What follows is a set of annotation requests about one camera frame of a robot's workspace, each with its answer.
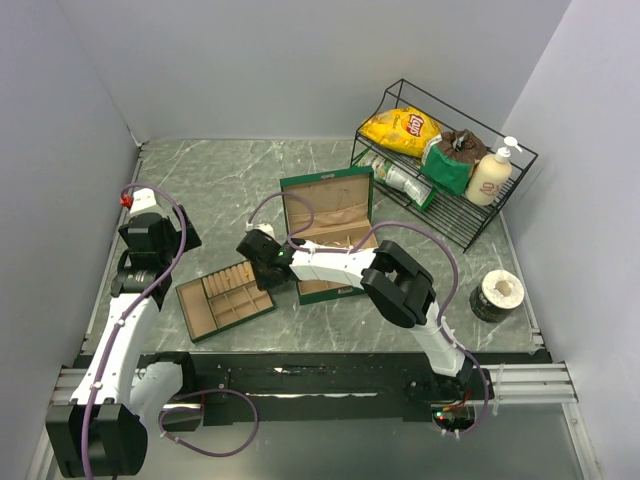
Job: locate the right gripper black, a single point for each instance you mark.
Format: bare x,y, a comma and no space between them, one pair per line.
263,285

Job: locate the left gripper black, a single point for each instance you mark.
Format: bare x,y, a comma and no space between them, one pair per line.
176,235

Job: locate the green jewelry tray insert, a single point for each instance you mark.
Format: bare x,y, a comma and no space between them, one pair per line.
222,300

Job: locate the green jewelry box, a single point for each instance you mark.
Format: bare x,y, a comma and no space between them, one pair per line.
330,206

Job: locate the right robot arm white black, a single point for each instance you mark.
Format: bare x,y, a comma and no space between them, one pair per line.
399,287

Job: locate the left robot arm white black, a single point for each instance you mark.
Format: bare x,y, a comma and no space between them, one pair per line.
103,429

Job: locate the green white snack bag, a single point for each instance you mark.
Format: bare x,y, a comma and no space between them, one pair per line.
387,173

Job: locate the yellow Lays chips bag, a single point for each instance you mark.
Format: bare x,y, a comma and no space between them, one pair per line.
404,130

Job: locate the green brown paper bag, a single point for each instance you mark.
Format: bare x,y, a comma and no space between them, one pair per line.
449,160

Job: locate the white tape roll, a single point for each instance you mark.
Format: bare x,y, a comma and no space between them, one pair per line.
498,294

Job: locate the cream lotion pump bottle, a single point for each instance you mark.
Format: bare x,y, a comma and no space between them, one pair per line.
491,173

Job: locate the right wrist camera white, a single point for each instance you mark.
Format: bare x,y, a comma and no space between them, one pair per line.
265,228

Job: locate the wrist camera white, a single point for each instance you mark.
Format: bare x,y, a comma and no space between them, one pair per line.
141,200
265,228

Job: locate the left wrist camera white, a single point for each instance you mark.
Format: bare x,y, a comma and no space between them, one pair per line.
141,200

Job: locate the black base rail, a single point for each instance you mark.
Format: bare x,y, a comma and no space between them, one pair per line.
239,387

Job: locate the black wire shelf rack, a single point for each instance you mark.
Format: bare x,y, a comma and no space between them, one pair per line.
452,215

